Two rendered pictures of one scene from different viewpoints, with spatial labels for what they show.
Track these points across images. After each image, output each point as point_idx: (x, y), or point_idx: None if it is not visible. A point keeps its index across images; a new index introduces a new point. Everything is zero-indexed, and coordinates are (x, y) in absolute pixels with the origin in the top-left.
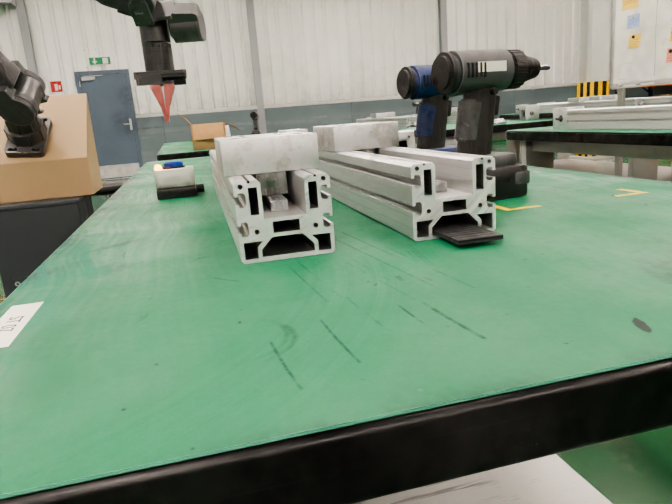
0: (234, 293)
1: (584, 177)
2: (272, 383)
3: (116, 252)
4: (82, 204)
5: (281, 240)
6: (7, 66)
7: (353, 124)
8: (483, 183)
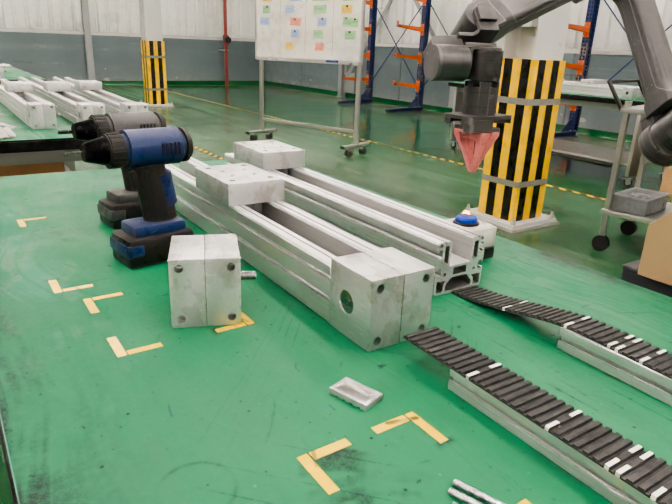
0: None
1: (0, 253)
2: (221, 163)
3: None
4: (648, 284)
5: None
6: (652, 94)
7: (234, 167)
8: None
